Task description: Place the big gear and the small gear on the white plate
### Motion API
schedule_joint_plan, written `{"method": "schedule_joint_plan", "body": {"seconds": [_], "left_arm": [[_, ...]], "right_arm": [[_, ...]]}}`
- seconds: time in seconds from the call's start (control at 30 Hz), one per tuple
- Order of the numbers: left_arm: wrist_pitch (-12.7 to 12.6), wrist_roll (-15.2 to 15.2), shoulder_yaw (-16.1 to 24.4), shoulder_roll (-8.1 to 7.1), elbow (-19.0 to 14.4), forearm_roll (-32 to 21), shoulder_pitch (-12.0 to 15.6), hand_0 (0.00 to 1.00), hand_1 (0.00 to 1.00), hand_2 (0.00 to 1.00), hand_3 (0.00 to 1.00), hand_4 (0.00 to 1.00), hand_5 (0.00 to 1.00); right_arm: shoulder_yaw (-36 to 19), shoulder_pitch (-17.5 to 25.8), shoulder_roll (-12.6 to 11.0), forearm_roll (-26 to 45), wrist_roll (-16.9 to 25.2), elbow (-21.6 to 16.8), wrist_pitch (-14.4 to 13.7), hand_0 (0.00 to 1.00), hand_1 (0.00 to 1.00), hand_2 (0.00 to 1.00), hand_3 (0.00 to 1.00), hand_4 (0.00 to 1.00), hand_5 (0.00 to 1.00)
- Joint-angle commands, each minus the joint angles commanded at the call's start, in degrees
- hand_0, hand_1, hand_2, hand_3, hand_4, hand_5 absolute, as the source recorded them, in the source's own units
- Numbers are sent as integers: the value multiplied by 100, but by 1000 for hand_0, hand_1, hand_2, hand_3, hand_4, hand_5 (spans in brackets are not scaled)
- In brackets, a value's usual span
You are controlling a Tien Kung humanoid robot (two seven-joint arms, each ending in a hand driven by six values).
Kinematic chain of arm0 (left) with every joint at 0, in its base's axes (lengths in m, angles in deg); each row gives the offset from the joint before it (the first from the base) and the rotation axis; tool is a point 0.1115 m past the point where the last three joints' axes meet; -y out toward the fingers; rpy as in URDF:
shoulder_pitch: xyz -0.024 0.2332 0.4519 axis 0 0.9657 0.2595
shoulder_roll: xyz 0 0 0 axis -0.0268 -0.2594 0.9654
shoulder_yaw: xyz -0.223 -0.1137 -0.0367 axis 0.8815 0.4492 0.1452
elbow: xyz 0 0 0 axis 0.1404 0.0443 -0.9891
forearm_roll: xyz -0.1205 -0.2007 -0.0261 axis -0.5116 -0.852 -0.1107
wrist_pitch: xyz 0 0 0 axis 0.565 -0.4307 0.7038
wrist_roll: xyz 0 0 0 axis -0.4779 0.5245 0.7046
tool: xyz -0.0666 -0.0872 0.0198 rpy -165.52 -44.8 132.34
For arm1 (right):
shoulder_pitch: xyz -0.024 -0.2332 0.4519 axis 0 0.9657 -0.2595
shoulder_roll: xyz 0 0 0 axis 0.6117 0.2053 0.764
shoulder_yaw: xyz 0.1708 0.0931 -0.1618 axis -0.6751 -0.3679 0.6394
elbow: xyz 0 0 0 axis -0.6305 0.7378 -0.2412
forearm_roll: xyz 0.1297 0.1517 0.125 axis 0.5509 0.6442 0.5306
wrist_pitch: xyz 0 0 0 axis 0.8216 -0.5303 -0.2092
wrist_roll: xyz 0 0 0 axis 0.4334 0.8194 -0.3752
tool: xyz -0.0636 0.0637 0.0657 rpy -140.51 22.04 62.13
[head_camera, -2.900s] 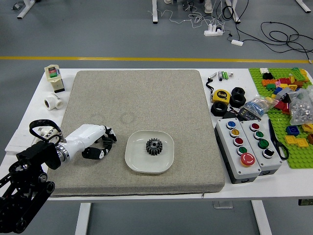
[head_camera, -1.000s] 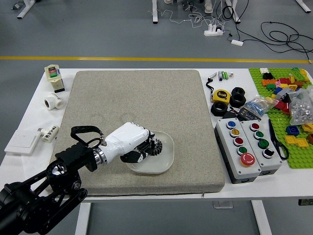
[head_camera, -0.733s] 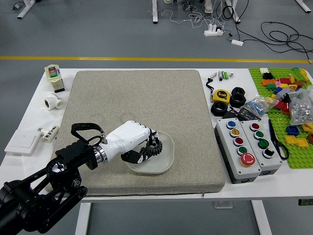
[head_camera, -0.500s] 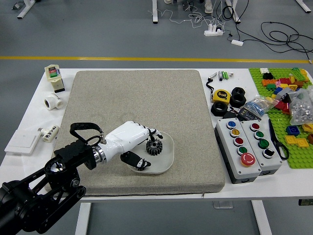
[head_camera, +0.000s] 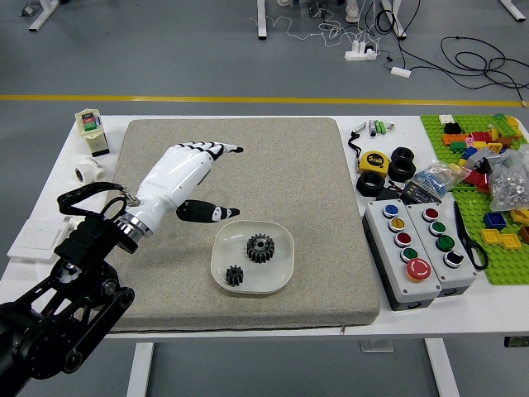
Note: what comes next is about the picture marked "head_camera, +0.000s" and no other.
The white table leg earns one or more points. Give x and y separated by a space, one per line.
139 368
442 368

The yellow flat brick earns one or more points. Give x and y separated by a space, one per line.
492 235
511 240

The red brick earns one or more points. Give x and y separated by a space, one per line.
477 180
483 136

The person's foot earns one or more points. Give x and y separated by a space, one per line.
352 11

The small white bracket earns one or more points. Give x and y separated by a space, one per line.
72 223

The metal under-table bracket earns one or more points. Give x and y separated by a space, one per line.
376 346

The small white brick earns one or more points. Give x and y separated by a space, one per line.
446 120

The beige switch box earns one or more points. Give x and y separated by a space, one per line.
93 138

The white black battery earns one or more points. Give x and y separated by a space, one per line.
372 127

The green battery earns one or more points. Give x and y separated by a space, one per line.
378 126
383 127

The white power adapter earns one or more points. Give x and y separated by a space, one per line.
401 72

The dark green brick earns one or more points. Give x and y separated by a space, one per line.
456 146

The plastic bag of silver screws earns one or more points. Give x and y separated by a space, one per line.
510 186

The black scissors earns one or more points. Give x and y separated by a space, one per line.
465 235

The blue square brick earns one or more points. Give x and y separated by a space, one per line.
495 221

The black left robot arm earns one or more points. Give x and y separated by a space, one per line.
82 244

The orange brick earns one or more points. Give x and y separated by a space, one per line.
454 139

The big black gear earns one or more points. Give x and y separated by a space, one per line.
253 254

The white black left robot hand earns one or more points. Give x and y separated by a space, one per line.
173 173

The black flat pouch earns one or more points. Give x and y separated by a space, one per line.
390 194

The light green long brick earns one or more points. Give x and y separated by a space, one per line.
502 124

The black display module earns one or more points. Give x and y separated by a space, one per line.
421 193

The grey four-button control box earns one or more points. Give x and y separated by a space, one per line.
460 275

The white background desk leg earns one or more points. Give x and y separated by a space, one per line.
396 20
41 16
263 20
516 8

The small black gear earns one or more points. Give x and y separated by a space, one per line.
234 277

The white pipe tee fitting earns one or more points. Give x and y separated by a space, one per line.
89 171

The grey-brown mat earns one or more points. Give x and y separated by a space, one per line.
268 173

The white power strip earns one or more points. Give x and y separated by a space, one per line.
359 54

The large black nut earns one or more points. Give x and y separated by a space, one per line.
396 154
363 186
394 171

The green brick baseplate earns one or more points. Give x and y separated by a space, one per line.
469 207

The plastic bag of blue parts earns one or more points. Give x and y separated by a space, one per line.
434 180

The grey five-button control box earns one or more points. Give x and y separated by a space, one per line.
403 281

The yellow tape measure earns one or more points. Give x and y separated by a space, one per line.
373 162

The black brick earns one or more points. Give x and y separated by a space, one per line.
452 129

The yellow floor tape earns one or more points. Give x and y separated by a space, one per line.
248 100

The grey brick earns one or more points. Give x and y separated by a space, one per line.
485 157

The white square plate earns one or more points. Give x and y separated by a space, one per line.
268 275

